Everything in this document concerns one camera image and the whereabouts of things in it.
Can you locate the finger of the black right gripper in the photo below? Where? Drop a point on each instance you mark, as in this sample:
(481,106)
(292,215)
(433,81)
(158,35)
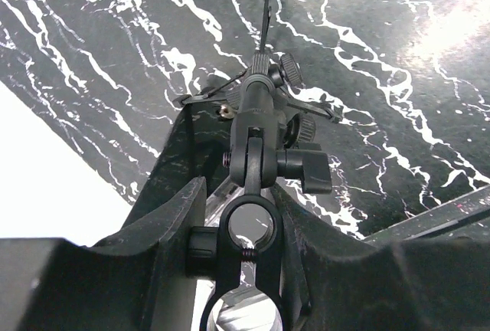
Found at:
(194,147)

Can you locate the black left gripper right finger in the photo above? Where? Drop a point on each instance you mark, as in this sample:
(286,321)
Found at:
(332,281)

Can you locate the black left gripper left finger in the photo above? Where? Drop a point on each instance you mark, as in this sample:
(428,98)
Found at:
(134,279)

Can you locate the black tripod stand with clip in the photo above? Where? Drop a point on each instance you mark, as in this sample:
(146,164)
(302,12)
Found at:
(258,156)

